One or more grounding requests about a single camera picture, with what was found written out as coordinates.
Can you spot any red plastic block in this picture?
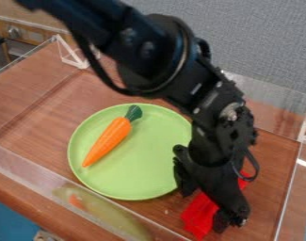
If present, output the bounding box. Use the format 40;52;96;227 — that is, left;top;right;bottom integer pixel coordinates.
179;170;252;241

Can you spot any clear acrylic triangle bracket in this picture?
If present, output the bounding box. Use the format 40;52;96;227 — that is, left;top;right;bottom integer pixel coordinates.
54;35;90;70

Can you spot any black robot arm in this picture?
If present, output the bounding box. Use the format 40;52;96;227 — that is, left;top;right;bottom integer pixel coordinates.
15;0;258;233

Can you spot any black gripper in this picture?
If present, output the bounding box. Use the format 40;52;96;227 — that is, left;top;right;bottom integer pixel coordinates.
171;144;251;234

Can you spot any orange toy carrot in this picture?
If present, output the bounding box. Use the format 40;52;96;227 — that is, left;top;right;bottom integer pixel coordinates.
82;105;142;168

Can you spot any clear acrylic tray enclosure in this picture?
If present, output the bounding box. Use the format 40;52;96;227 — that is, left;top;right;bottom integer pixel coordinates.
0;37;306;241

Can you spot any green round plate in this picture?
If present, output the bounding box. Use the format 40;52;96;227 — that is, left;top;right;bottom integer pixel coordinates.
67;104;190;201

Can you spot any wooden cabinet with knob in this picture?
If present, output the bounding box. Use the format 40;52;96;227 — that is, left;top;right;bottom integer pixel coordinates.
0;12;74;62

